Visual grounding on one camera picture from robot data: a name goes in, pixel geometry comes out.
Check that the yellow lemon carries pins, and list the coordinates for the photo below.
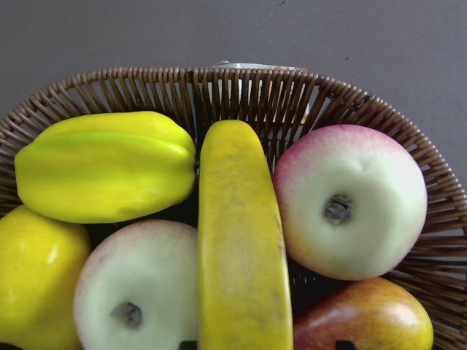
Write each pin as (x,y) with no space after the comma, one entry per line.
(41,259)

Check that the yellow starfruit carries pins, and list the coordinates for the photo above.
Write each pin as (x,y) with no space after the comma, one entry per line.
(103,168)

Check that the brown wicker basket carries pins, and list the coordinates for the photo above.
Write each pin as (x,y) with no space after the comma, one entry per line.
(281,106)

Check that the orange mango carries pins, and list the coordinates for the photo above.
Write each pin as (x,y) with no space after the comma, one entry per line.
(369,314)

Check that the red apple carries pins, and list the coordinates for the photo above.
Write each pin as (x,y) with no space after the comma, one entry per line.
(139,288)
(353,201)

